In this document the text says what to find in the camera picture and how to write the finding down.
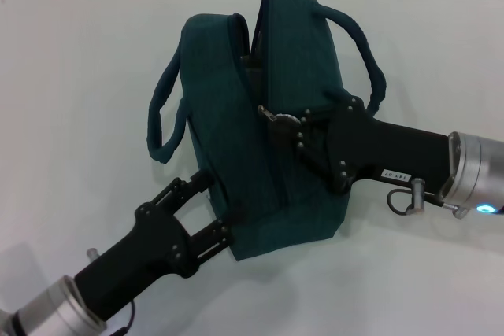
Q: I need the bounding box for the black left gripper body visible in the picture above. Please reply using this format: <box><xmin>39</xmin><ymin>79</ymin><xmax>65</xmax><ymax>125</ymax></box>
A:
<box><xmin>72</xmin><ymin>202</ymin><xmax>195</xmax><ymax>321</ymax></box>

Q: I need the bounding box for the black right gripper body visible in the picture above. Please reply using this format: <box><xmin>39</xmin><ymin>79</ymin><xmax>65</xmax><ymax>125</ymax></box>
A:
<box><xmin>325</xmin><ymin>95</ymin><xmax>452</xmax><ymax>198</ymax></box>

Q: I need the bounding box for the dark teal fabric lunch bag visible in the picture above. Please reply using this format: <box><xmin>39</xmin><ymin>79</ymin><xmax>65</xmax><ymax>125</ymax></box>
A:
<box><xmin>146</xmin><ymin>0</ymin><xmax>389</xmax><ymax>262</ymax></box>

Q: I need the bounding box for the black wrist cable with connector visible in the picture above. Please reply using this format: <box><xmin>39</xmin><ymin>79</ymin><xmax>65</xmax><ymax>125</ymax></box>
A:
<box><xmin>387</xmin><ymin>178</ymin><xmax>470</xmax><ymax>220</ymax></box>
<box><xmin>86</xmin><ymin>247</ymin><xmax>137</xmax><ymax>335</ymax></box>

